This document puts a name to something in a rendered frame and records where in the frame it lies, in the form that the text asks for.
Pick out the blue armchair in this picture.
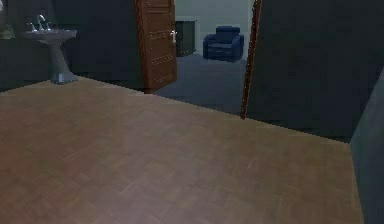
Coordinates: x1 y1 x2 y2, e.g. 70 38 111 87
202 25 245 63

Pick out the dark green cabinet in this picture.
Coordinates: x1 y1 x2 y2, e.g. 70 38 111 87
175 19 197 58

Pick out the brown wooden room door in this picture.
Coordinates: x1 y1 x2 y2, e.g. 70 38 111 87
133 0 178 94

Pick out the silver sink faucet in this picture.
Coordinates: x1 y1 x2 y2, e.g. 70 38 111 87
27 14 53 33

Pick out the brown wooden door frame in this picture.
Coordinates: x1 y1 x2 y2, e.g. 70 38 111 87
239 0 263 120

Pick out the grey pedestal sink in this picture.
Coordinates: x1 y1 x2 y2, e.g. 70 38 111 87
21 28 79 85

